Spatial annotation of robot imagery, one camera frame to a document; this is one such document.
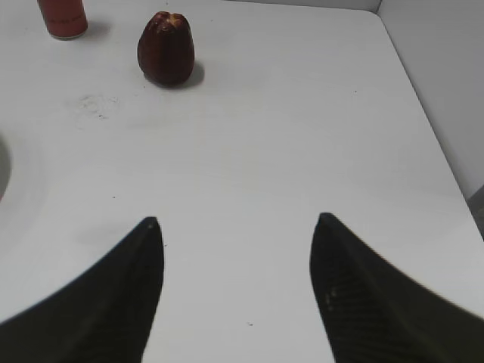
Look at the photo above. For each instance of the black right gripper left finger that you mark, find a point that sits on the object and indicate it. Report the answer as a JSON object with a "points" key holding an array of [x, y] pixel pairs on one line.
{"points": [[104, 315]]}

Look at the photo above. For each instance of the dark red wax apple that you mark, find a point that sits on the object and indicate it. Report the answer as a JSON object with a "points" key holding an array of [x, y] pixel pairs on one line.
{"points": [[165, 51]]}

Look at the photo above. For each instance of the red soda can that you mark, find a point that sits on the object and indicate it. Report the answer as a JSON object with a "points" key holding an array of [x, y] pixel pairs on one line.
{"points": [[64, 19]]}

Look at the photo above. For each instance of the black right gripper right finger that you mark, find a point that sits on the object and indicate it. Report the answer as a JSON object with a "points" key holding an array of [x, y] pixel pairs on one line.
{"points": [[373, 312]]}

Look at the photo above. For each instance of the beige round plate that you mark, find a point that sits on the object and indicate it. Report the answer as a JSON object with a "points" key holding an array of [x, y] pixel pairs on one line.
{"points": [[5, 165]]}

